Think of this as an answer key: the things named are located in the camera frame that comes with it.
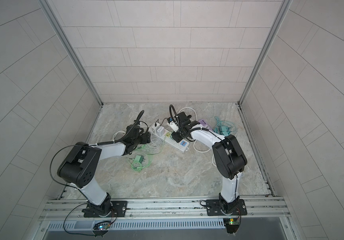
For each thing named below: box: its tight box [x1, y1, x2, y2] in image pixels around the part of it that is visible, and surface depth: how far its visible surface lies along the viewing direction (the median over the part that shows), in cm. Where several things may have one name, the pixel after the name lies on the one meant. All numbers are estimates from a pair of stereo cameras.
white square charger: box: [157, 126, 165, 137], surface depth 93 cm
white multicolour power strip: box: [148, 125, 190, 153], surface depth 94 cm
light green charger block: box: [134, 155, 144, 163], surface depth 88 cm
